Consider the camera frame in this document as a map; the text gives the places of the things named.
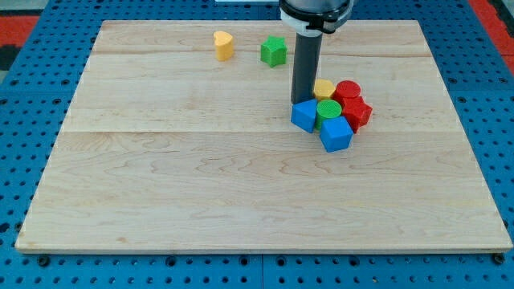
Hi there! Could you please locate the black robot arm flange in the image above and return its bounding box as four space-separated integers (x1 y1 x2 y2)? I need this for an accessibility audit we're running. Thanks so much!
279 0 357 37

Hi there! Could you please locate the yellow hexagon block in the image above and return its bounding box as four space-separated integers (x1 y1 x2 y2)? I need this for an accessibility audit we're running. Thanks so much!
313 79 336 102

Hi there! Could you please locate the yellow heart block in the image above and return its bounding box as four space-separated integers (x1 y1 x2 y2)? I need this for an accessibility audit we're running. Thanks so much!
213 31 234 62

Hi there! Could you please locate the light wooden board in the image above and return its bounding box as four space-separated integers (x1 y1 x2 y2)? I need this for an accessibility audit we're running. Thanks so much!
15 20 512 254

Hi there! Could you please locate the blue cube block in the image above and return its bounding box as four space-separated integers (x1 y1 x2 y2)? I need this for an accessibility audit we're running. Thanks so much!
320 116 353 153

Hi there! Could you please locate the green cylinder block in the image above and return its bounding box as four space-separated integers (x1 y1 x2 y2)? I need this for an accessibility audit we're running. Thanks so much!
315 100 342 130

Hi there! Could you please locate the green star block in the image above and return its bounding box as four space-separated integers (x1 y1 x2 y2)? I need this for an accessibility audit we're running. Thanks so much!
260 35 288 67

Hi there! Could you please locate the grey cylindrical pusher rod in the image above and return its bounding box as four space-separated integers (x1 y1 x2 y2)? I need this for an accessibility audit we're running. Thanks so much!
291 34 322 104

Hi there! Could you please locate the red cylinder block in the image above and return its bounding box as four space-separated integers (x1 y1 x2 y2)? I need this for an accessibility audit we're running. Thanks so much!
332 80 361 103

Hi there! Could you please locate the red star block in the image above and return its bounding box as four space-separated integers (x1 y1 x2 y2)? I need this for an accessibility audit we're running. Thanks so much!
342 96 373 133

